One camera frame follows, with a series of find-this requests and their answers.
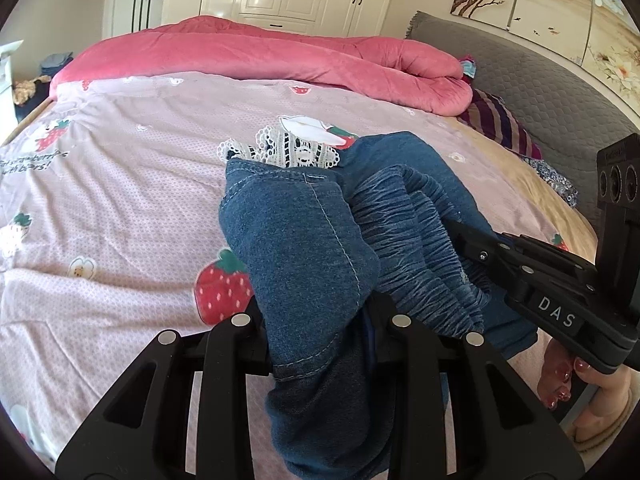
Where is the pink quilt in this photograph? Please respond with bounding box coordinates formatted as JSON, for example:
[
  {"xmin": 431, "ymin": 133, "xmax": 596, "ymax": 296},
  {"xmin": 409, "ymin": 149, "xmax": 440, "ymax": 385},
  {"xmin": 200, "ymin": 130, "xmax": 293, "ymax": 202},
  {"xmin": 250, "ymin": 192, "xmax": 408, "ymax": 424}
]
[{"xmin": 49, "ymin": 16, "xmax": 473, "ymax": 115}]

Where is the yellow blanket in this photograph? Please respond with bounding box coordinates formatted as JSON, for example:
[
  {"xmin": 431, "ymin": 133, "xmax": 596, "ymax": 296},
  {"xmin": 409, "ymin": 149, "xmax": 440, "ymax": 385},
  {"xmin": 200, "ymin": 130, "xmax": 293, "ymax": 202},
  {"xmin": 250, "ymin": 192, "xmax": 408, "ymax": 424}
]
[{"xmin": 440, "ymin": 115, "xmax": 598, "ymax": 261}]

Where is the purple striped pillow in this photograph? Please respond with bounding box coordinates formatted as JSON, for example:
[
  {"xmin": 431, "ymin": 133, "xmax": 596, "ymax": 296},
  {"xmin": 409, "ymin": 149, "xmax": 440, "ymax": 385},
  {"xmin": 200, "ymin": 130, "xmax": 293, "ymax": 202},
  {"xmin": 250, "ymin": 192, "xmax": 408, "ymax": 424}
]
[{"xmin": 457, "ymin": 87, "xmax": 543, "ymax": 158}]

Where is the blue denim pants lace trim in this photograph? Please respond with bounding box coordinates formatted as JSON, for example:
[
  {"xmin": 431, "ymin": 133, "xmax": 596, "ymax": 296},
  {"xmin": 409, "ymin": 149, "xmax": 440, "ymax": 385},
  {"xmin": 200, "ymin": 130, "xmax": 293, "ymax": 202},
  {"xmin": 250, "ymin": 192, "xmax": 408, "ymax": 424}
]
[{"xmin": 217, "ymin": 125, "xmax": 538, "ymax": 480}]

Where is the grey padded headboard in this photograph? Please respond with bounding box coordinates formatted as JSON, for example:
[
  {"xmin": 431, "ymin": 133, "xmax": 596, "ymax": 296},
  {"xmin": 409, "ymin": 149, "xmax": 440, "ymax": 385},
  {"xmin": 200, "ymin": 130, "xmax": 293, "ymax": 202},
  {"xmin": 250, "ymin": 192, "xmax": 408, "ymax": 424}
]
[{"xmin": 405, "ymin": 10, "xmax": 640, "ymax": 221}]

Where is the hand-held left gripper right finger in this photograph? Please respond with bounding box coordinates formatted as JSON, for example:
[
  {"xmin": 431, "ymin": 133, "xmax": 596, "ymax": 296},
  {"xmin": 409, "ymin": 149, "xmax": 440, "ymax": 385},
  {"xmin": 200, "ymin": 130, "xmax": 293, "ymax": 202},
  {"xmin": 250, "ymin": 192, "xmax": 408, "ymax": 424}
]
[{"xmin": 367, "ymin": 292, "xmax": 586, "ymax": 480}]

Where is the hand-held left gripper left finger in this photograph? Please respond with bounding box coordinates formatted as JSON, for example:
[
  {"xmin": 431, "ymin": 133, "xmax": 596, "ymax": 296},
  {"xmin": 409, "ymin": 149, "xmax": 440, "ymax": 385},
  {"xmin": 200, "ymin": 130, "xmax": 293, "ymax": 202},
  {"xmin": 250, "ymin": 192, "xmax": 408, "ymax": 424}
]
[{"xmin": 55, "ymin": 310, "xmax": 273, "ymax": 480}]

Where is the grey-blue cloth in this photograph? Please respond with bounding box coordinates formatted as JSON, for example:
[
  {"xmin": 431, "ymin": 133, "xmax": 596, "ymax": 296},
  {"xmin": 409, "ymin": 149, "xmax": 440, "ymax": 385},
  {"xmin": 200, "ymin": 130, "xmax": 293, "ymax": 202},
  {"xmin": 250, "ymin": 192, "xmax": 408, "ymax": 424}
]
[{"xmin": 40, "ymin": 52, "xmax": 76, "ymax": 76}]

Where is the tan plush toy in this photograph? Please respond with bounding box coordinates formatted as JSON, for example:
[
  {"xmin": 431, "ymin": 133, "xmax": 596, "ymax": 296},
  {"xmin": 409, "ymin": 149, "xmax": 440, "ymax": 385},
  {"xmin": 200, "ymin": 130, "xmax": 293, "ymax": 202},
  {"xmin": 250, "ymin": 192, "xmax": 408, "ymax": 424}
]
[{"xmin": 12, "ymin": 75, "xmax": 53, "ymax": 106}]

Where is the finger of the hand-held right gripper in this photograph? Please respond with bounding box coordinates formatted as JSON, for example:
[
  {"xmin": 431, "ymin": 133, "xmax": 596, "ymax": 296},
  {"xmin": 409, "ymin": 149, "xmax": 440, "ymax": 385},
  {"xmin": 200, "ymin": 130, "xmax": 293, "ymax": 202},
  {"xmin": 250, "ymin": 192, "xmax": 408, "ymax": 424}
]
[{"xmin": 442, "ymin": 217, "xmax": 551, "ymax": 302}]

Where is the white dresser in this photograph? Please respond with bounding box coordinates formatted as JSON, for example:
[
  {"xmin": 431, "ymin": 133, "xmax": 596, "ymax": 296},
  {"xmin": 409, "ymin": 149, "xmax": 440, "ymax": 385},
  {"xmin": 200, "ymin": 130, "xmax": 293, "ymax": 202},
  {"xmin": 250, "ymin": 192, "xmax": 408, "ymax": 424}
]
[{"xmin": 0, "ymin": 40, "xmax": 25, "ymax": 133}]

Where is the pink strawberry print bed sheet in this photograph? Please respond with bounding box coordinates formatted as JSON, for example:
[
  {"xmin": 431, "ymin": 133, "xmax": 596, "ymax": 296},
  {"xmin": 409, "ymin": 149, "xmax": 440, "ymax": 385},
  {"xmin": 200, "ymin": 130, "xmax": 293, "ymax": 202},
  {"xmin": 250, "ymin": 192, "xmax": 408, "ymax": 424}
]
[{"xmin": 0, "ymin": 70, "xmax": 571, "ymax": 461}]

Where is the person's right hand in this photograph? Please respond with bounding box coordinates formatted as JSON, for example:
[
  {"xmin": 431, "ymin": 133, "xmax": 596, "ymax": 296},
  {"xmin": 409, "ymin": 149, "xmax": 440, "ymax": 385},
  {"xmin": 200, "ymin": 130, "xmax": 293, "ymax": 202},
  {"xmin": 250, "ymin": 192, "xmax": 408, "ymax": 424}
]
[{"xmin": 537, "ymin": 341, "xmax": 637, "ymax": 453}]

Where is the blossom wall painting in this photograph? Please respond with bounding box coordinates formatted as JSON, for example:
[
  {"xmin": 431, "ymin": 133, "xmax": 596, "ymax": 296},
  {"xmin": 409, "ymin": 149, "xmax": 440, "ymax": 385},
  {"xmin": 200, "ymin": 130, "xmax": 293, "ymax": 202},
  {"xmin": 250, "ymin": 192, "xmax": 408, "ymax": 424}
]
[{"xmin": 450, "ymin": 0, "xmax": 640, "ymax": 111}]

